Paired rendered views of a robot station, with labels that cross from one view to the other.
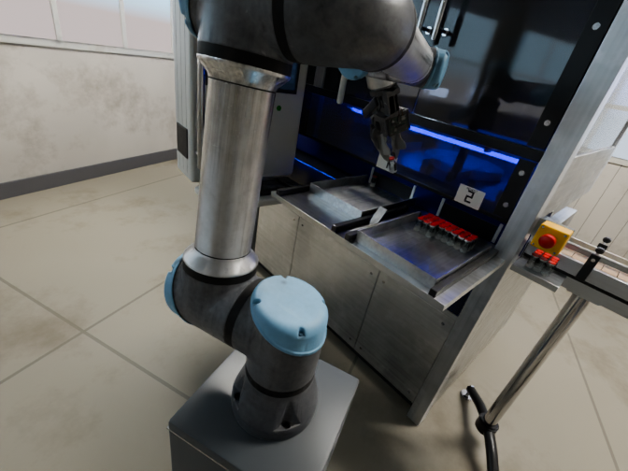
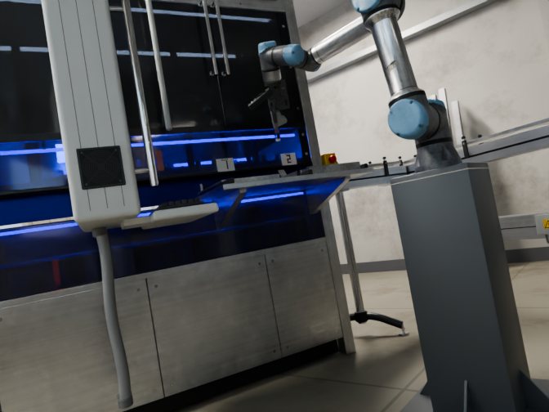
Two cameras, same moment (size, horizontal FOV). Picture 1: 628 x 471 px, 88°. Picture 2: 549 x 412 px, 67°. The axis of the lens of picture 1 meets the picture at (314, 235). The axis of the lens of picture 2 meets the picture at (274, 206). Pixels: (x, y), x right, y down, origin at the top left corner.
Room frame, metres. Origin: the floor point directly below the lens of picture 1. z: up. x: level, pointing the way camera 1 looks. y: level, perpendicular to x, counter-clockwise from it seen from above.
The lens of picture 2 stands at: (0.41, 1.53, 0.70)
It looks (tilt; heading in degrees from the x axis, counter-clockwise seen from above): 3 degrees up; 290
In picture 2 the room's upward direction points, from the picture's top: 10 degrees counter-clockwise
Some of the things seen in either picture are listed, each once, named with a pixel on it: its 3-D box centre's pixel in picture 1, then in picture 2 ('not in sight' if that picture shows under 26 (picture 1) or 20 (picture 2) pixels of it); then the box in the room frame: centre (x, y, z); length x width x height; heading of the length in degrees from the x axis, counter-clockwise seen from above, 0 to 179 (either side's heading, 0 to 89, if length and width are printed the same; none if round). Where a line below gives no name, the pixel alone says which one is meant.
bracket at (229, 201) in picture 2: not in sight; (229, 210); (1.19, -0.05, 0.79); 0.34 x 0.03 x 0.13; 137
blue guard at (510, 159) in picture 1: (307, 113); (109, 158); (1.60, 0.14, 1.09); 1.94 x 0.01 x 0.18; 47
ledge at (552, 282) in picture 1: (539, 271); not in sight; (0.90, -0.71, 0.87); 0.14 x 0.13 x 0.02; 137
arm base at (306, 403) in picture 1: (278, 378); (435, 156); (0.36, 0.01, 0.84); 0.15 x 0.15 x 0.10
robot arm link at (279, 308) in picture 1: (283, 328); (428, 122); (0.37, 0.02, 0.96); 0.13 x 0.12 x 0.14; 69
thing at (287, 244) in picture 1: (347, 217); (120, 305); (1.96, -0.19, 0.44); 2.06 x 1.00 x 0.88; 47
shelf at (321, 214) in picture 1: (386, 223); (278, 186); (1.02, -0.24, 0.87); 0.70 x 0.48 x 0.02; 47
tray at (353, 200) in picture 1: (363, 194); (236, 187); (1.19, -0.16, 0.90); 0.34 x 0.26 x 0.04; 137
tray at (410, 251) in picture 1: (424, 243); (314, 175); (0.87, -0.33, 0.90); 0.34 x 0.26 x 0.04; 137
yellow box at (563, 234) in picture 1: (551, 237); (327, 161); (0.88, -0.67, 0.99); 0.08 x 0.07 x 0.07; 137
